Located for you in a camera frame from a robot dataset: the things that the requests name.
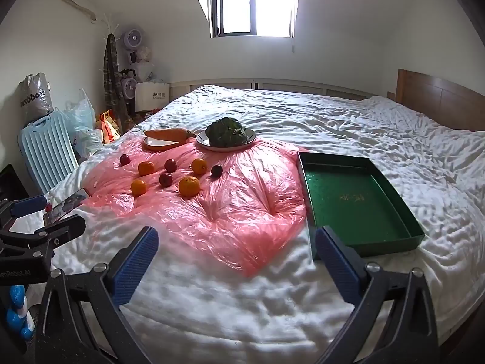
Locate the clear plastic bag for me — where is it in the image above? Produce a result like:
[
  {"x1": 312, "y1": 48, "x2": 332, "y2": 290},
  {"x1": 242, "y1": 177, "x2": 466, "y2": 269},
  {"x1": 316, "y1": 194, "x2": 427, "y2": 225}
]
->
[{"x1": 64, "y1": 88, "x2": 104, "y2": 160}]

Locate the black flat panel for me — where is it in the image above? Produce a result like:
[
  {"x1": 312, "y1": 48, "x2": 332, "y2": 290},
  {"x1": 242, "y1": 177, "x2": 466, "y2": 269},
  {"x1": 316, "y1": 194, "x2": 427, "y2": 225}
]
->
[{"x1": 0, "y1": 164, "x2": 23, "y2": 201}]

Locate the white bedsheet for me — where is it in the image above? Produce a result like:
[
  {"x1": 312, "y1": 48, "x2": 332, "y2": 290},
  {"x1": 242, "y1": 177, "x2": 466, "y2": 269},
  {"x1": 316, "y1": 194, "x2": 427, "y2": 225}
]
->
[{"x1": 49, "y1": 83, "x2": 485, "y2": 364}]

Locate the white box with fan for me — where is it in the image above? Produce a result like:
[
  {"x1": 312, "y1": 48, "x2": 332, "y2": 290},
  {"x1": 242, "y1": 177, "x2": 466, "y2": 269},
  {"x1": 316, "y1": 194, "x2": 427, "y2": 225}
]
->
[{"x1": 135, "y1": 81, "x2": 171, "y2": 112}]

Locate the pink plastic sheet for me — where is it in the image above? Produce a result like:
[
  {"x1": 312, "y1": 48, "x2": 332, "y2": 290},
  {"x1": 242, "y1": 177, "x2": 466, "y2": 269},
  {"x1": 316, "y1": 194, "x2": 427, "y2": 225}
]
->
[{"x1": 84, "y1": 133, "x2": 309, "y2": 278}]

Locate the window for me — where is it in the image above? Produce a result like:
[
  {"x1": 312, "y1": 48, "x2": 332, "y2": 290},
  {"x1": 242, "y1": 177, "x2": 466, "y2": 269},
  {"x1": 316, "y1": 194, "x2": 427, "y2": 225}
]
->
[{"x1": 209, "y1": 0, "x2": 295, "y2": 39}]

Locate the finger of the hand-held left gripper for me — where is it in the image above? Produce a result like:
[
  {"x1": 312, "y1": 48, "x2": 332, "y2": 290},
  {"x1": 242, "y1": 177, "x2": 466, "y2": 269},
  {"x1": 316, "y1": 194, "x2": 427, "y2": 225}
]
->
[
  {"x1": 0, "y1": 195, "x2": 48, "y2": 233},
  {"x1": 0, "y1": 214, "x2": 87, "y2": 263}
]

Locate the white plastic bag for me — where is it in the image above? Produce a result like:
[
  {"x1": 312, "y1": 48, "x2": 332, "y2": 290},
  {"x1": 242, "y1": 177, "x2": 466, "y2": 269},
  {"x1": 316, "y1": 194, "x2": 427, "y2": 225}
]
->
[{"x1": 135, "y1": 45, "x2": 156, "y2": 81}]

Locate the red and white box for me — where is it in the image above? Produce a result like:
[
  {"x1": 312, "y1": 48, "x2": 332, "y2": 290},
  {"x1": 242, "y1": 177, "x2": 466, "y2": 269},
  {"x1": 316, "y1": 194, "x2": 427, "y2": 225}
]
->
[{"x1": 99, "y1": 109, "x2": 122, "y2": 145}]

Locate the white plate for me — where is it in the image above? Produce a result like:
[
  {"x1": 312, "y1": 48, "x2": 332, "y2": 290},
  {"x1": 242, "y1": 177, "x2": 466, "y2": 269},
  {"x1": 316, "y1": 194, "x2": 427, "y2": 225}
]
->
[{"x1": 196, "y1": 128, "x2": 257, "y2": 152}]

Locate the large orange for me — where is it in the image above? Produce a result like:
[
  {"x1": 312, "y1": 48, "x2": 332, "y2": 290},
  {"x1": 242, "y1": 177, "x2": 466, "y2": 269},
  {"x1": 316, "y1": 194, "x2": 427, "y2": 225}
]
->
[{"x1": 178, "y1": 176, "x2": 201, "y2": 198}]

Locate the beige wall strip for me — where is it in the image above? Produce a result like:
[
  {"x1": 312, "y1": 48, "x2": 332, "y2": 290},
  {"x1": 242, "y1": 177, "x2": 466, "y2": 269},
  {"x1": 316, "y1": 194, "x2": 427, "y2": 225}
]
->
[{"x1": 38, "y1": 0, "x2": 97, "y2": 21}]

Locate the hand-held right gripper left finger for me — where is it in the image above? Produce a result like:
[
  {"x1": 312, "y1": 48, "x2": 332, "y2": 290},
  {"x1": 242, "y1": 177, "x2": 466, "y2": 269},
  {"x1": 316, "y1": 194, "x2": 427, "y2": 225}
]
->
[{"x1": 35, "y1": 226, "x2": 160, "y2": 364}]

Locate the white coat rack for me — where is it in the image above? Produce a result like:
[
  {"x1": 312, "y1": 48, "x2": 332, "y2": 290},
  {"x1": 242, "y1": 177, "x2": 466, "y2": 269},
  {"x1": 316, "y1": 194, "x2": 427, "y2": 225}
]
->
[{"x1": 100, "y1": 13, "x2": 122, "y2": 42}]

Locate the small round fan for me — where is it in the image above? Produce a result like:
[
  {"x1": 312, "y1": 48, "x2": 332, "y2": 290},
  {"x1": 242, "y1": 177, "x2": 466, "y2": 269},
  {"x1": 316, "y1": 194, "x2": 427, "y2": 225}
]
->
[
  {"x1": 120, "y1": 78, "x2": 138, "y2": 101},
  {"x1": 122, "y1": 28, "x2": 146, "y2": 52}
]

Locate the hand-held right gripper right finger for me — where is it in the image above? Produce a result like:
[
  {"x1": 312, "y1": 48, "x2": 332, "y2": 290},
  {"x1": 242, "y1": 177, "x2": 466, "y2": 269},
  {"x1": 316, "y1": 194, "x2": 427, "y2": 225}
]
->
[{"x1": 314, "y1": 225, "x2": 451, "y2": 364}]

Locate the blue and white object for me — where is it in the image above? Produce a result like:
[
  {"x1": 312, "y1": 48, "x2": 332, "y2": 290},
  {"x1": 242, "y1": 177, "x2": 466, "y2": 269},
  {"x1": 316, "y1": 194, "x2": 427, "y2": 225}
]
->
[{"x1": 7, "y1": 284, "x2": 35, "y2": 340}]

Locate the smartphone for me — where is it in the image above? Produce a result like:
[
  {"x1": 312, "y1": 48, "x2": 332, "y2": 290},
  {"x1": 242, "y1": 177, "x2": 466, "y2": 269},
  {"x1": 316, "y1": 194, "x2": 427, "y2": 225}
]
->
[{"x1": 42, "y1": 187, "x2": 91, "y2": 228}]

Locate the green leafy vegetable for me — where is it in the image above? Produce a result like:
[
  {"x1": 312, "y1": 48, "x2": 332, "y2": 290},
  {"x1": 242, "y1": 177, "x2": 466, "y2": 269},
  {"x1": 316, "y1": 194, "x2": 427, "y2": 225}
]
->
[{"x1": 205, "y1": 117, "x2": 248, "y2": 148}]

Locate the light blue ribbed plastic panel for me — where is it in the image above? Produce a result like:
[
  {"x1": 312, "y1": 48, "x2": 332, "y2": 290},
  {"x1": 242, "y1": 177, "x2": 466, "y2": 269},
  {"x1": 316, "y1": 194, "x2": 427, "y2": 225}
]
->
[{"x1": 20, "y1": 109, "x2": 80, "y2": 196}]

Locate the wooden headboard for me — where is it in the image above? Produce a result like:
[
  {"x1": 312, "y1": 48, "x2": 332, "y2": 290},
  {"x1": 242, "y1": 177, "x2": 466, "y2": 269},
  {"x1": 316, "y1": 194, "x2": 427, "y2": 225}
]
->
[{"x1": 396, "y1": 68, "x2": 485, "y2": 131}]

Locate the green rectangular tray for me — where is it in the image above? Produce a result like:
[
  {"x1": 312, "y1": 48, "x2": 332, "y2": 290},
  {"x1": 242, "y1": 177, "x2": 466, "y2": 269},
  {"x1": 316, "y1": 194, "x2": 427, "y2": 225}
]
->
[{"x1": 296, "y1": 151, "x2": 426, "y2": 261}]

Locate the grey printed plastic bag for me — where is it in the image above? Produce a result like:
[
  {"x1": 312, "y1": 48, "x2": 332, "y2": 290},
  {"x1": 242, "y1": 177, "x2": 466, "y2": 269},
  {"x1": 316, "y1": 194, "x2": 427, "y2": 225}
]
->
[{"x1": 20, "y1": 73, "x2": 54, "y2": 127}]

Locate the plaid scarf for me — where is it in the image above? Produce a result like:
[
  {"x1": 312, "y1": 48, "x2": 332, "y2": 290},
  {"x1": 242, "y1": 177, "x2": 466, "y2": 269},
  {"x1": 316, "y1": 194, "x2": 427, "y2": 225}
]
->
[{"x1": 103, "y1": 33, "x2": 127, "y2": 120}]

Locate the carrot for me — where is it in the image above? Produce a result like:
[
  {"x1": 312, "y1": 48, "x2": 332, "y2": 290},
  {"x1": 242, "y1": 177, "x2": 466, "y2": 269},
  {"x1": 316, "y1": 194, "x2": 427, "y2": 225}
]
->
[{"x1": 143, "y1": 129, "x2": 197, "y2": 144}]

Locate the orange rimmed plate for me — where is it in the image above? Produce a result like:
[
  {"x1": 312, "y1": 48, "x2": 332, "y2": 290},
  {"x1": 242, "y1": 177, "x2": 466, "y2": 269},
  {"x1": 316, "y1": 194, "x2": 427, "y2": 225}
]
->
[{"x1": 143, "y1": 134, "x2": 188, "y2": 153}]

